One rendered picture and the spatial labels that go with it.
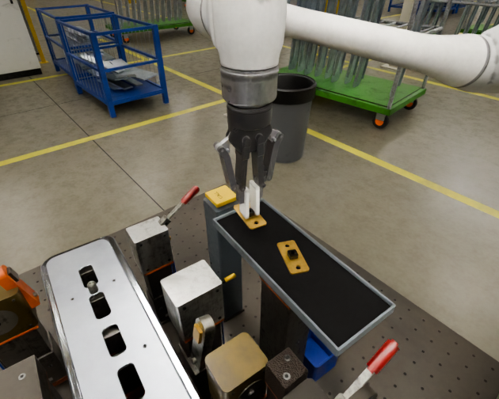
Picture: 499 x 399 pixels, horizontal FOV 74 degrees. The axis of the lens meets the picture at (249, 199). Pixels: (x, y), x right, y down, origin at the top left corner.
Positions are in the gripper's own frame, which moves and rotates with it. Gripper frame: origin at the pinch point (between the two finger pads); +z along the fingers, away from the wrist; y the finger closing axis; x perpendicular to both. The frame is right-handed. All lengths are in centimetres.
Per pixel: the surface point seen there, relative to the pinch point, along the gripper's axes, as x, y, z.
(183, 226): -60, 0, 54
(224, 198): -12.4, 0.4, 7.7
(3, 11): -615, 90, 29
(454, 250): -32, -174, 124
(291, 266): 13.5, -2.0, 7.4
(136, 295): -7.2, 25.5, 23.6
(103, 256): -23.6, 30.5, 23.6
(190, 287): 5.2, 15.6, 12.7
